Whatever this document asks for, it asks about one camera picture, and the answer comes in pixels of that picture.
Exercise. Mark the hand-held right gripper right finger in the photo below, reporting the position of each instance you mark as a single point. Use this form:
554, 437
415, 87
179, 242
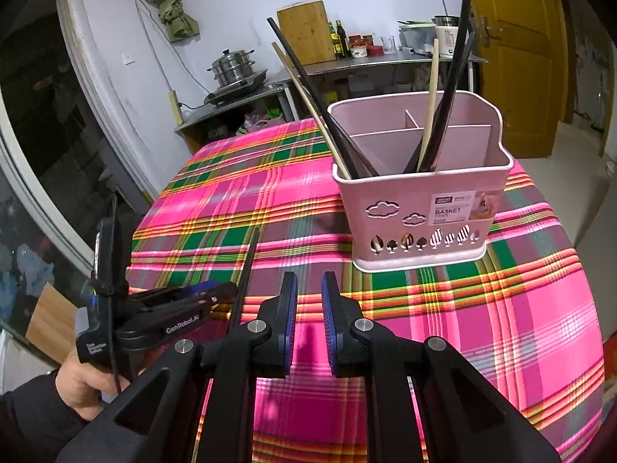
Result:
330, 323

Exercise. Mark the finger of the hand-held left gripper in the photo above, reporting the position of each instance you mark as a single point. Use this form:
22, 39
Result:
193, 305
202, 289

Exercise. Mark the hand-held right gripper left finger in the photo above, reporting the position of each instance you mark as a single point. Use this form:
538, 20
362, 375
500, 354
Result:
289, 323

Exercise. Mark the pink utensil basket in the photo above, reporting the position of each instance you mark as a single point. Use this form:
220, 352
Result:
366, 193

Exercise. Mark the wooden chopstick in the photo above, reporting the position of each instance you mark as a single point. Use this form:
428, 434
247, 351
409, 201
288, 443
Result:
318, 116
432, 87

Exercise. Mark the person's left forearm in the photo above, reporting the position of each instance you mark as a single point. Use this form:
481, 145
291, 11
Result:
33, 424

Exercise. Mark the person's left hand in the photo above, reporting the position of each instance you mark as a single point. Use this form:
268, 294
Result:
82, 386

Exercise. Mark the wooden board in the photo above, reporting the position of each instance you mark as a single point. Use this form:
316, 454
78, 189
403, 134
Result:
50, 320

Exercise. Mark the pink plaid tablecloth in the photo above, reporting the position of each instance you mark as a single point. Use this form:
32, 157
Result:
482, 347

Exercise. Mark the low steel stand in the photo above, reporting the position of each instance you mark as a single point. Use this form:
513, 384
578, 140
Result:
226, 111

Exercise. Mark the yellow power strip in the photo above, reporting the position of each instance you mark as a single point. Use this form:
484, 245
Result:
174, 108

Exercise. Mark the black induction cooker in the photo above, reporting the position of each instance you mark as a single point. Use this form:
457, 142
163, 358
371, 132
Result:
241, 91

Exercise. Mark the steel steamer pot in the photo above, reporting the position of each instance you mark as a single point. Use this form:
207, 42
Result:
231, 67

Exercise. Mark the steel kitchen table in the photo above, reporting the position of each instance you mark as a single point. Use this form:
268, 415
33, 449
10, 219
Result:
376, 60

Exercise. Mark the bamboo cutting board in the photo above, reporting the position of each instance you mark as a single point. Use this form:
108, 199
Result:
306, 33

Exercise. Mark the red round container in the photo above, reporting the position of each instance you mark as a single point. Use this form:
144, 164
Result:
376, 50

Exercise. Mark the red-lidded jar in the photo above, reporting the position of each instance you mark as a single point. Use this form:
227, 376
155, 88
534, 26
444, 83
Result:
355, 47

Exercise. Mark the green glass bottle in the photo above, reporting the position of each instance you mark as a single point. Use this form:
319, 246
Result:
332, 41

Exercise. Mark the dark oil bottle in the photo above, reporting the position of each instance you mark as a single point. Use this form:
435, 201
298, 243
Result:
341, 41

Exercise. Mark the clear drinking glass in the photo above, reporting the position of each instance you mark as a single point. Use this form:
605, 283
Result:
389, 45

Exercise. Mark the green hanging cloth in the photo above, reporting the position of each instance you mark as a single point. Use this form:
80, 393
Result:
166, 0

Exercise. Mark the grey plastic container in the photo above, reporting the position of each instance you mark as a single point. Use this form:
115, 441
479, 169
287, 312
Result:
417, 38

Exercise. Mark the white electric kettle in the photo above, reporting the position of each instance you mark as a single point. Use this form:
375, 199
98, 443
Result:
448, 38

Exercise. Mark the yellow wooden door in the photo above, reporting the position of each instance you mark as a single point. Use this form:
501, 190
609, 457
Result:
520, 58

